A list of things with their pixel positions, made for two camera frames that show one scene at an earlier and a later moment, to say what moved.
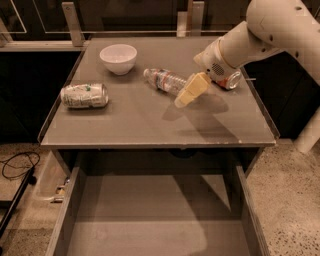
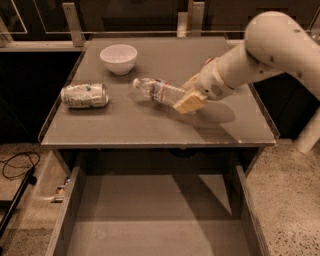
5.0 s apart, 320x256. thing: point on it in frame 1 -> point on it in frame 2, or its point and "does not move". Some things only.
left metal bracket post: x=74 y=25 does not move
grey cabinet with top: x=120 y=94 does not move
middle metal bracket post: x=189 y=23 does not move
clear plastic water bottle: x=165 y=80 -> x=158 y=90
